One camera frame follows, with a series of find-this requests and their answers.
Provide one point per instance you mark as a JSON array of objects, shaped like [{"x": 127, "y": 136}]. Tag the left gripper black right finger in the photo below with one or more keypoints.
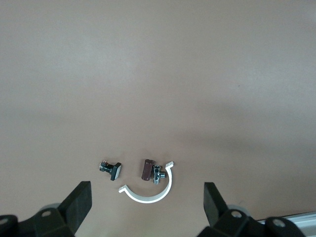
[{"x": 227, "y": 224}]

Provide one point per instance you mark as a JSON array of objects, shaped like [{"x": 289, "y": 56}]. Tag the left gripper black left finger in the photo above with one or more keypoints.
[{"x": 61, "y": 217}]

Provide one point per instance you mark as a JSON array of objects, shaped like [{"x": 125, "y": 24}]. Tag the brown table cover mat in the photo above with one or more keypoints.
[{"x": 158, "y": 74}]

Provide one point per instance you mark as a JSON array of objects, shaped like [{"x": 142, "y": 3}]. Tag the aluminium frame profile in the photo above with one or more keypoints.
[{"x": 296, "y": 219}]

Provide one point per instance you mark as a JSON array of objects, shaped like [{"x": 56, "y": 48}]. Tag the small black square switch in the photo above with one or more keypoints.
[{"x": 114, "y": 170}]

